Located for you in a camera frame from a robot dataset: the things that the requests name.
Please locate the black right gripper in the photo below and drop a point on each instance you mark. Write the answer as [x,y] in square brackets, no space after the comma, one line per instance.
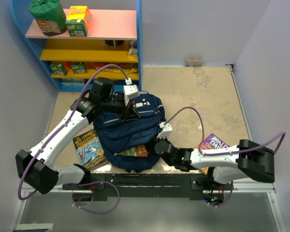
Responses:
[158,139]

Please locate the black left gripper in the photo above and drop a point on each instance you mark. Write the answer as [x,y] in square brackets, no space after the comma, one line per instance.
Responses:
[127,110]

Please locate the navy blue backpack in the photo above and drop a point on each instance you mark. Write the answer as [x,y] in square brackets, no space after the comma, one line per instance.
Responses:
[116,136]

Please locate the orange 78-storey treehouse book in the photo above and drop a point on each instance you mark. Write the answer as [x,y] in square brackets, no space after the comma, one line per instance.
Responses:
[138,151]

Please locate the Roald Dahl Charlie book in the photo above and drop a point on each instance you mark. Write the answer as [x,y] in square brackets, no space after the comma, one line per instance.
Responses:
[213,142]

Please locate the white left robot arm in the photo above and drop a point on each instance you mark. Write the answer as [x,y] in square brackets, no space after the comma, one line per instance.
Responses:
[36,166]

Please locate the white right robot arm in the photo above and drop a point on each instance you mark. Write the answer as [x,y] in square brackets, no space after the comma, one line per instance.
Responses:
[245,160]

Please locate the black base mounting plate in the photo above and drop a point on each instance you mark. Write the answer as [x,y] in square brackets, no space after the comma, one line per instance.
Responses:
[151,186]

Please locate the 169-storey treehouse book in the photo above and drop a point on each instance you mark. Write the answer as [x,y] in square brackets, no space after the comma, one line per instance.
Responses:
[89,150]

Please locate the green box right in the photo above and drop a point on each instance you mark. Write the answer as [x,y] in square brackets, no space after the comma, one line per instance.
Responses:
[79,67]

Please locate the blue shelf unit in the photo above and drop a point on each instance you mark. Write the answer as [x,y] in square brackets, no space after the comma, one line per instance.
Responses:
[107,42]

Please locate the green box left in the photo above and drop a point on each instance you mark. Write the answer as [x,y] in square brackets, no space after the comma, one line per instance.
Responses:
[58,69]

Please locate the yellow green carton box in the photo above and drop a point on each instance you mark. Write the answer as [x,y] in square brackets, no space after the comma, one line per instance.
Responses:
[78,21]

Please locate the green chips canister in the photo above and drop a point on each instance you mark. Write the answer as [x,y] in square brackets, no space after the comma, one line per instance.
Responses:
[49,16]

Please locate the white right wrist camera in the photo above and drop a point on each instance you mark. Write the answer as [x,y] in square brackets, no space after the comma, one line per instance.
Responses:
[165,129]

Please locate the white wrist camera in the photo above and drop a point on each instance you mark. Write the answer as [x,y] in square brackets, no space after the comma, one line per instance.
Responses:
[131,91]
[165,129]

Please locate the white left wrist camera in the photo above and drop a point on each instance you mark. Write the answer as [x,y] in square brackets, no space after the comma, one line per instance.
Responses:
[131,91]

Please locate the small brown box at wall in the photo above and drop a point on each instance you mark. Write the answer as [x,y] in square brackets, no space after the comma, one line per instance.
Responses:
[194,62]

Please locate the aluminium rail frame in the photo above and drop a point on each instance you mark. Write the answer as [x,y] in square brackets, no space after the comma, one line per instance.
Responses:
[252,208]

